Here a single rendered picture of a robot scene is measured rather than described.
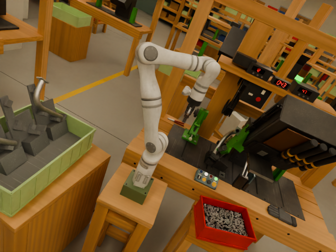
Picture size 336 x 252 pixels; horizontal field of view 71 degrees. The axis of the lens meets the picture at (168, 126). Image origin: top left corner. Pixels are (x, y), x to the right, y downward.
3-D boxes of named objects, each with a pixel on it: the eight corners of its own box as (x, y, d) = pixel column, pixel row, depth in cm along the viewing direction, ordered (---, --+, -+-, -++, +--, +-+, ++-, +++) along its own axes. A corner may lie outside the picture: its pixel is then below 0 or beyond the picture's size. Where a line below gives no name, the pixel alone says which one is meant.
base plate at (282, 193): (303, 222, 160) (305, 220, 159) (159, 151, 165) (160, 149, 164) (291, 182, 196) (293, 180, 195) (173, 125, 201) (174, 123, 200)
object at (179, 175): (324, 265, 154) (340, 253, 146) (120, 163, 160) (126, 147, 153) (317, 246, 166) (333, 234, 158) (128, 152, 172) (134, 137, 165)
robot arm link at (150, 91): (132, 43, 101) (139, 100, 110) (137, 42, 93) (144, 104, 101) (152, 41, 104) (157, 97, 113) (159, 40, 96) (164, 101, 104)
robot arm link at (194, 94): (184, 88, 124) (189, 78, 121) (203, 97, 123) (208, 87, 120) (180, 94, 116) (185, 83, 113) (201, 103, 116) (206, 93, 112)
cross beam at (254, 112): (323, 152, 192) (330, 144, 187) (179, 84, 197) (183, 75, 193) (321, 149, 196) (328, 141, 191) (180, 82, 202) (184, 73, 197)
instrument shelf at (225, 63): (337, 122, 158) (341, 117, 156) (216, 66, 162) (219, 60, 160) (325, 108, 180) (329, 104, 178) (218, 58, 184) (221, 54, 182)
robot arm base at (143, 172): (146, 189, 127) (157, 168, 118) (130, 184, 126) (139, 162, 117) (149, 177, 134) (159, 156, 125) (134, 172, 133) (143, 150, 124)
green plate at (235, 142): (234, 158, 162) (258, 139, 151) (225, 151, 161) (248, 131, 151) (234, 149, 172) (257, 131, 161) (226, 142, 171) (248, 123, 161)
